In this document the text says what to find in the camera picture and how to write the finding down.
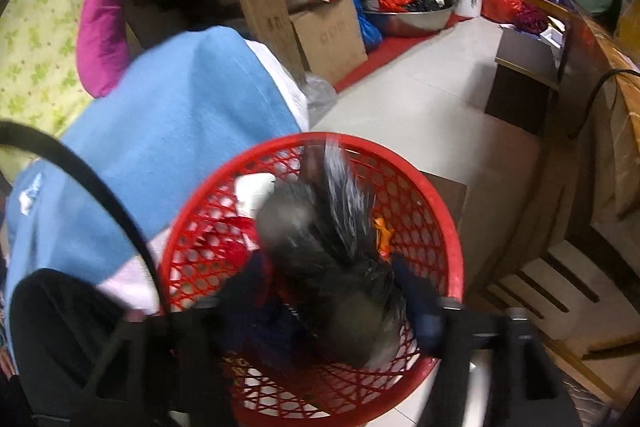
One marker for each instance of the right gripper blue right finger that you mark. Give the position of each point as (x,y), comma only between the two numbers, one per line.
(423,310)

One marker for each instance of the white paper ball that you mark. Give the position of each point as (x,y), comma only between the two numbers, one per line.
(250,192)

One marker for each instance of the red wrapper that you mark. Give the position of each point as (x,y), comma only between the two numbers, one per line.
(232,239)

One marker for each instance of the metal basin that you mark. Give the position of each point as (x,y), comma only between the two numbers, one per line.
(409,24)

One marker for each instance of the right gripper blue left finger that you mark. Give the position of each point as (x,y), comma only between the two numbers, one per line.
(243,300)

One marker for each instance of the low dark cabinet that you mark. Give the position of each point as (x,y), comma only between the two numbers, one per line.
(526,80)

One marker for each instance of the magenta pillow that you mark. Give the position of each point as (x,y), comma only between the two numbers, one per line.
(102,53)

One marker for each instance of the blue plastic bag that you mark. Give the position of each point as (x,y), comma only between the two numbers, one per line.
(370,35)

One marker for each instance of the green floral quilt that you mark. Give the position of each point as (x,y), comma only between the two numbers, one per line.
(39,81)

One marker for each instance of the red plastic mesh basket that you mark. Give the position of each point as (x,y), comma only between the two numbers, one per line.
(302,386)

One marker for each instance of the red plastic bag on cabinet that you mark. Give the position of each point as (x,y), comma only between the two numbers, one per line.
(501,11)

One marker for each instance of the cardboard box under table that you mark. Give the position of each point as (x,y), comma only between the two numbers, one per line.
(330,40)

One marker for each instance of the blue bed blanket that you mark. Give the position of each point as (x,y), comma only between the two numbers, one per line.
(180,111)

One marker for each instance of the red floor mat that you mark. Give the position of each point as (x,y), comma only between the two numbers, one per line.
(390,49)

